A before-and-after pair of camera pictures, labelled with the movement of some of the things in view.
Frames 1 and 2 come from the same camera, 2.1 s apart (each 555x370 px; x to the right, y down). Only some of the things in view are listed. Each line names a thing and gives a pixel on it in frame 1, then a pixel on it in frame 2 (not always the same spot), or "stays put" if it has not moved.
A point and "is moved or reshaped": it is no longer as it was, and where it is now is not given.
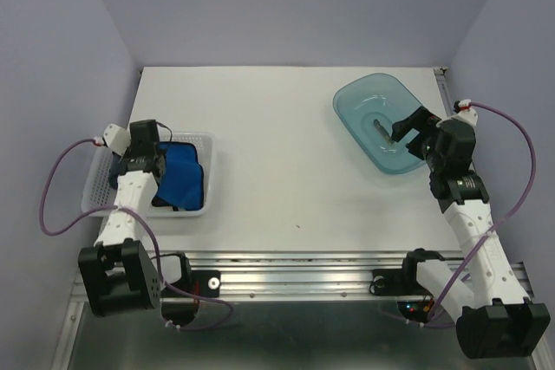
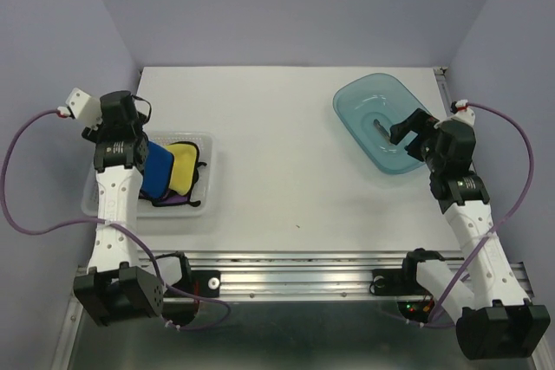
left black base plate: (209, 282) stays put
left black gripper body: (126, 155) to (98, 136)
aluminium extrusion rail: (289, 276) stays put
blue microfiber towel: (182, 185) is moved or reshaped
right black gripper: (422, 120) stays put
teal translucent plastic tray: (368, 107) stays put
